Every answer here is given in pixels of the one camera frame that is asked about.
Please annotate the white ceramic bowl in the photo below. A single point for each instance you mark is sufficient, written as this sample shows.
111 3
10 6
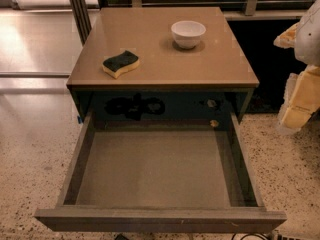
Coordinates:
187 34

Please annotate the brown drawer cabinet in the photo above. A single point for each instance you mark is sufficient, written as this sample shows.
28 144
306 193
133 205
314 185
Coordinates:
216 64

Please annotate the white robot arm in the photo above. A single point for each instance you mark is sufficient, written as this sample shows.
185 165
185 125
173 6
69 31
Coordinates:
311 17

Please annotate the small black floor object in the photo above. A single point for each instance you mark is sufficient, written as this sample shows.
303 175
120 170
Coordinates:
121 237

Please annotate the yellow green sponge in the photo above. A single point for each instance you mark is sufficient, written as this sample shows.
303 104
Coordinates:
120 64

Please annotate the grey top drawer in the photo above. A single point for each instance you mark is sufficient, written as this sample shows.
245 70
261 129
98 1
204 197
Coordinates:
160 177

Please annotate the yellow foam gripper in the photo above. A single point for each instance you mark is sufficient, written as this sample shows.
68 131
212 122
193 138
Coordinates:
309 39

